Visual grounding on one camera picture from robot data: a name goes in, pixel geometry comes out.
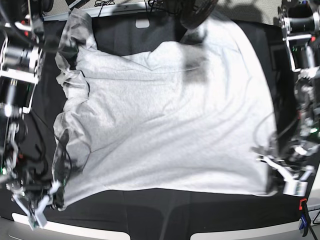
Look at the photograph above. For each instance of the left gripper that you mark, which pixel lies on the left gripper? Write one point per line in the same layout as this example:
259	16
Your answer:
284	171

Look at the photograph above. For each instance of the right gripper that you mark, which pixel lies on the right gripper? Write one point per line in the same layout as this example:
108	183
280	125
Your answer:
32	192

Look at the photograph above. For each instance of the grey t-shirt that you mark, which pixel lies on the grey t-shirt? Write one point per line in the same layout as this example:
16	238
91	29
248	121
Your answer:
184	116

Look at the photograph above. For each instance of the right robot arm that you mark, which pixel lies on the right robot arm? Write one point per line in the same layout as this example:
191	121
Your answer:
22	53

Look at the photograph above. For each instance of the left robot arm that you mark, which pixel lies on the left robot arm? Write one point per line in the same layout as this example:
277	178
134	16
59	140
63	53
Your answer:
300	27

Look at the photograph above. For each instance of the red blue clamp near right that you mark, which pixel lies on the red blue clamp near right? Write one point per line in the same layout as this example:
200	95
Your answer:
304	217

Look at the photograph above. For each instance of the black table cloth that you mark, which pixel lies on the black table cloth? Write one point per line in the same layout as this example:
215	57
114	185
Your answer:
162	214

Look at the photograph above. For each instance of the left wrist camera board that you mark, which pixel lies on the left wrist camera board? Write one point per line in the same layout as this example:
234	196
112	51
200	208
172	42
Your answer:
300	188

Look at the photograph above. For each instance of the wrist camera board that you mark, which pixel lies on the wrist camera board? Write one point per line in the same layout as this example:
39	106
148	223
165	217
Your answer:
33	223
300	188

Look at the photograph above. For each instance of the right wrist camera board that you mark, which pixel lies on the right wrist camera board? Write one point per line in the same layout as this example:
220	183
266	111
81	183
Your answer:
33	223

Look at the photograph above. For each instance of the aluminium frame rail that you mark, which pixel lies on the aluminium frame rail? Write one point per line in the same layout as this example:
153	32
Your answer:
119	9

